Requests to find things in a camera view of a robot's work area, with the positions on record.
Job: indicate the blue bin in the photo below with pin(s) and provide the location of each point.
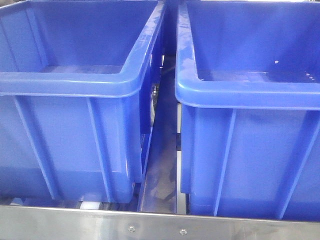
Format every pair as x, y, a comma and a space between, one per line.
248, 80
75, 96

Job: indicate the blue bin front left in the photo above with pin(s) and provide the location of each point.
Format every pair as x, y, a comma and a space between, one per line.
75, 96

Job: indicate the steel centre divider rail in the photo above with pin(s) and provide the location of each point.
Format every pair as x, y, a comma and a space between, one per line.
158, 193

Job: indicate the white roller track centre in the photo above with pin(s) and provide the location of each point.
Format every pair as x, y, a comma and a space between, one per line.
90, 205

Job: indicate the steel shelf front rail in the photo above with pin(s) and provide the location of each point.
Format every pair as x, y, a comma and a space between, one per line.
51, 223

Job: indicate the blue bin front right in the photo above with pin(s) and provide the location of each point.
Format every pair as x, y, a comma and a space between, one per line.
248, 80

